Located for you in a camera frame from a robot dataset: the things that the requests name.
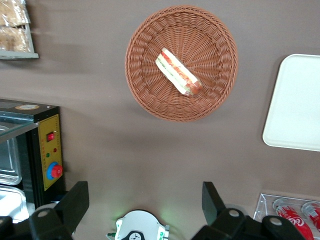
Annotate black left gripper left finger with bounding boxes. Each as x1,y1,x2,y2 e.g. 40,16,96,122
0,181,90,240

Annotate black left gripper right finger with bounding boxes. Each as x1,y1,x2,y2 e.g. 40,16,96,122
191,181,307,240

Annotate plastic-wrapped sandwich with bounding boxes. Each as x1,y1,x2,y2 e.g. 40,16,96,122
155,47,204,98

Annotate white rectangular tray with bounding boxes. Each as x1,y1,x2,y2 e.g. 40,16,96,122
262,53,320,153

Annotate tray of packaged bread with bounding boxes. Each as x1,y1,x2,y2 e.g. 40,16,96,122
0,22,40,60

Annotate round brown wicker basket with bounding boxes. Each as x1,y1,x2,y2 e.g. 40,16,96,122
124,4,239,123

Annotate clear acrylic box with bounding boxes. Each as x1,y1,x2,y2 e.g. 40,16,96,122
252,192,320,240

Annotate yellow control panel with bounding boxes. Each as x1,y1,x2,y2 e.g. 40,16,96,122
37,114,63,192

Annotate steel food pan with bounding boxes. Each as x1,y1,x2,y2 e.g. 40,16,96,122
0,125,23,186
0,186,30,223

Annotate black food warmer cabinet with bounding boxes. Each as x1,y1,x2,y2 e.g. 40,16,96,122
0,98,66,223

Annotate white round device green marks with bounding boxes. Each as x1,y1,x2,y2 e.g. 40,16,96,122
104,209,171,240

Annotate red soda can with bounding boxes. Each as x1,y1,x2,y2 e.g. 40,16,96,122
272,198,315,240
301,201,320,232

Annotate glass cabinet door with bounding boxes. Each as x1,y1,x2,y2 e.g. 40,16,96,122
0,111,40,145

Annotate bagged bread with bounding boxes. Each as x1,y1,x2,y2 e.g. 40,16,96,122
0,0,32,27
0,24,33,53

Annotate red knob on blue ring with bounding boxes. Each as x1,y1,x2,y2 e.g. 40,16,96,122
46,161,63,180

